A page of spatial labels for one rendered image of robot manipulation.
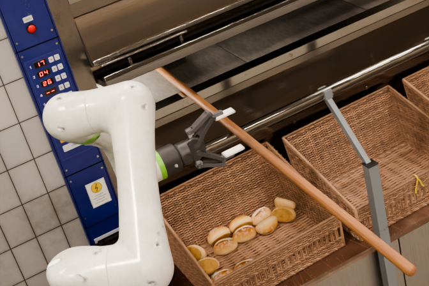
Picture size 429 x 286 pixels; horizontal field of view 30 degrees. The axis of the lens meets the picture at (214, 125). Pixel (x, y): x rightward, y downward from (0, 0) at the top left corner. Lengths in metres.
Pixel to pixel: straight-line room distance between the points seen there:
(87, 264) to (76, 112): 0.38
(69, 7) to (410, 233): 1.51
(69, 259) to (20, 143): 1.05
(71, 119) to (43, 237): 1.14
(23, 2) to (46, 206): 0.77
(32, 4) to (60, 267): 1.10
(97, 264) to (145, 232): 0.13
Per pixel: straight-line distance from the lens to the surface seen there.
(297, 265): 2.98
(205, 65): 3.24
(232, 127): 2.70
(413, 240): 3.18
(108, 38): 2.84
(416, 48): 3.06
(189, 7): 2.93
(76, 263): 1.87
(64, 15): 2.78
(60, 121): 1.99
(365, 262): 3.08
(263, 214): 3.23
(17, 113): 2.84
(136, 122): 1.93
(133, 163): 1.90
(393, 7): 3.43
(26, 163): 2.92
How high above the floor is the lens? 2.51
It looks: 29 degrees down
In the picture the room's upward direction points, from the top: 15 degrees counter-clockwise
